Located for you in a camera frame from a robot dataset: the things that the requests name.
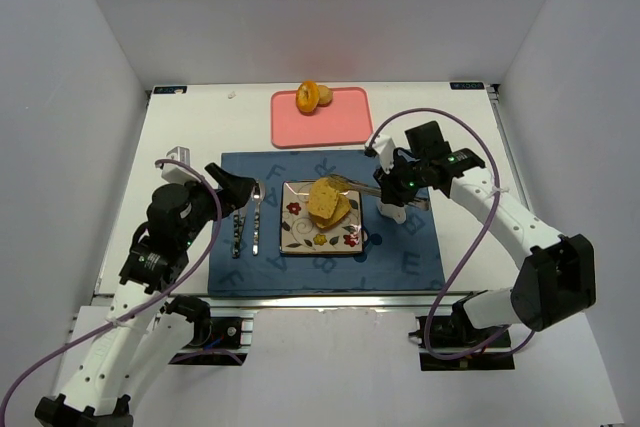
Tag silver spoon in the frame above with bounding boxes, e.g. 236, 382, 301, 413
252, 180, 266, 256

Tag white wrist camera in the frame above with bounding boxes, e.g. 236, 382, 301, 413
365, 134, 396, 174
156, 162, 199, 185

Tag blue letter-print placemat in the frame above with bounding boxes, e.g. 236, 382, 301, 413
207, 150, 444, 297

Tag square floral ceramic plate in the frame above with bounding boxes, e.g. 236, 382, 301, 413
280, 181, 363, 256

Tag herb bread slice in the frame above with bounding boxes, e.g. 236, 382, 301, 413
307, 178, 340, 219
310, 194, 351, 230

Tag small round bread bun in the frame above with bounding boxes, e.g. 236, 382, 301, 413
318, 85, 333, 106

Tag pink plastic tray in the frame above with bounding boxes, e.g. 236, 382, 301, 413
270, 87, 373, 149

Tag silver knife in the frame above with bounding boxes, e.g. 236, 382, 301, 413
231, 211, 246, 259

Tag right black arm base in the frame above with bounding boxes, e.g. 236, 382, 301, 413
407, 296, 515, 372

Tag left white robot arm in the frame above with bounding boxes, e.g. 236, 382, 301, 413
35, 159, 255, 426

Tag aluminium table frame rail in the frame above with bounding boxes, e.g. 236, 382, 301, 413
92, 291, 501, 316

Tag orange glazed bread roll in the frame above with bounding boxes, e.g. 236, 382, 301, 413
295, 80, 320, 114

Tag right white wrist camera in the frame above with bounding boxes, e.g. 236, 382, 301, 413
365, 134, 396, 174

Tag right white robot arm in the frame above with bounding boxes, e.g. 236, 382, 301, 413
367, 121, 596, 333

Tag silver metal tongs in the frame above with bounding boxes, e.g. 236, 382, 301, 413
327, 174, 430, 211

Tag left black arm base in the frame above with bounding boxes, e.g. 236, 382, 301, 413
154, 295, 252, 366

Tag white ceramic mug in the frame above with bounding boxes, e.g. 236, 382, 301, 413
377, 199, 407, 225

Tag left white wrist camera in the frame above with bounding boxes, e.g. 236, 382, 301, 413
156, 162, 199, 185

